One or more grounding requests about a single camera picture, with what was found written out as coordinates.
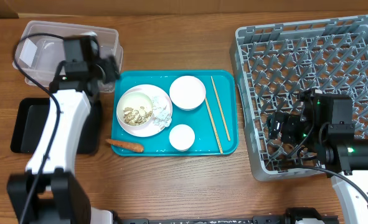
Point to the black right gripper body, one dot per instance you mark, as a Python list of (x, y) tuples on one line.
[(294, 132)]

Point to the left wooden chopstick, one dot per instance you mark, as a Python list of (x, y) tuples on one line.
[(213, 126)]

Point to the orange carrot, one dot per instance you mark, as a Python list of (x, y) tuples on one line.
[(131, 146)]

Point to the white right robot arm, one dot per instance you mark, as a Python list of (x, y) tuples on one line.
[(325, 128)]

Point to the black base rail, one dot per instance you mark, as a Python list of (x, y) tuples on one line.
[(262, 219)]

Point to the pink white bowl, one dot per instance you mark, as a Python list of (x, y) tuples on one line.
[(187, 92)]

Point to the black food waste tray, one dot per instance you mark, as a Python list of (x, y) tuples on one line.
[(31, 117)]

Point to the cream bowl with leftovers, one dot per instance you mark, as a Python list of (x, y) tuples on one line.
[(133, 100)]

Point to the rice and meat leftovers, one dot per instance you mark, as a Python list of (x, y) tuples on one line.
[(136, 117)]

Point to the clear plastic waste bin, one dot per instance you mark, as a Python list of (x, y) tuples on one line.
[(38, 56)]

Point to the teal serving tray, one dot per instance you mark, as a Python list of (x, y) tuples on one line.
[(198, 119)]

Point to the wooden chopstick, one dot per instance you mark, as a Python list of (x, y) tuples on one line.
[(213, 126), (220, 108)]

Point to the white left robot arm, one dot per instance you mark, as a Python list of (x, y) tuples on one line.
[(48, 191)]

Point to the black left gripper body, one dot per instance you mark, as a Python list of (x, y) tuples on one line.
[(105, 69)]

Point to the right wooden chopstick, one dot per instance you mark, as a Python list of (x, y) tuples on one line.
[(220, 108)]

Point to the grey dishwasher rack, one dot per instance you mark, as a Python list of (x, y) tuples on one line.
[(272, 63)]

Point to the white napkin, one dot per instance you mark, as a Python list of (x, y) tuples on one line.
[(160, 112)]

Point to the small white cup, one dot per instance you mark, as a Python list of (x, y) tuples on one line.
[(181, 137)]

